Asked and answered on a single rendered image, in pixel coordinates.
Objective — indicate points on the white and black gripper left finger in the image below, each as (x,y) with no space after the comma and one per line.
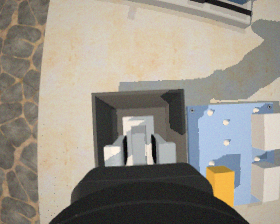
(116,154)

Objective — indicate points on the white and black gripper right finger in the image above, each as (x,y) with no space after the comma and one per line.
(165,152)

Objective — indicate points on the yellow block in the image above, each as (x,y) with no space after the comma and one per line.
(222,180)

